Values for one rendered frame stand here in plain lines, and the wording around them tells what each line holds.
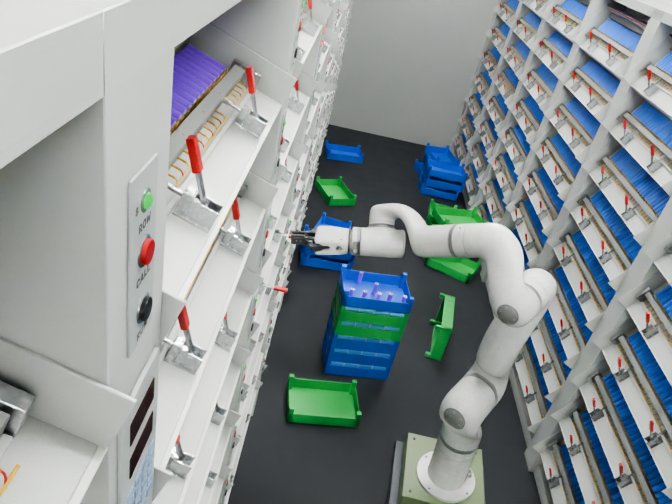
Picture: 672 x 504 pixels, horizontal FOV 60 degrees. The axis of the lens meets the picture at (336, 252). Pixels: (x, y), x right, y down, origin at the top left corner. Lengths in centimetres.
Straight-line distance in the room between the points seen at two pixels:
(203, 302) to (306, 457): 164
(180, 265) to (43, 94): 34
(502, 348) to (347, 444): 107
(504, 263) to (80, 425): 120
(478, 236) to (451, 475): 80
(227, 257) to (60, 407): 55
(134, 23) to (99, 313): 15
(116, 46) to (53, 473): 24
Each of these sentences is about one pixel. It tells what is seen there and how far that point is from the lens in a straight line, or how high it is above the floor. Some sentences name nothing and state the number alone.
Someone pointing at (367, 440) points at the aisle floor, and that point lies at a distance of 250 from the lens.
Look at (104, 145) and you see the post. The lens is 28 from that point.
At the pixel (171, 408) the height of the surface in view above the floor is 136.
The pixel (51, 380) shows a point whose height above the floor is 160.
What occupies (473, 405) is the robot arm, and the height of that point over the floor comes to 76.
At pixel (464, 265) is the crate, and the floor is 0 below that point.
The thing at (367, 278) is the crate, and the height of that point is 42.
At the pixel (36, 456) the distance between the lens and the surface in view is 39.
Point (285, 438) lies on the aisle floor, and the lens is 243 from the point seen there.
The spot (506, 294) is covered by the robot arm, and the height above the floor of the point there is 114.
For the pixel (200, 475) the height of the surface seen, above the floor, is 96.
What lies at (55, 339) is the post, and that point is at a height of 163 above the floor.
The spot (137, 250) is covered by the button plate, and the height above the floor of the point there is 167.
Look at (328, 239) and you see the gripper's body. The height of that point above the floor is 102.
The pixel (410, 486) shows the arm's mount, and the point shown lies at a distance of 198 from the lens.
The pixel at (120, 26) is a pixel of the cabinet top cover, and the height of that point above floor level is 180.
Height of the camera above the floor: 187
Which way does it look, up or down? 32 degrees down
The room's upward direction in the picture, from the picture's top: 13 degrees clockwise
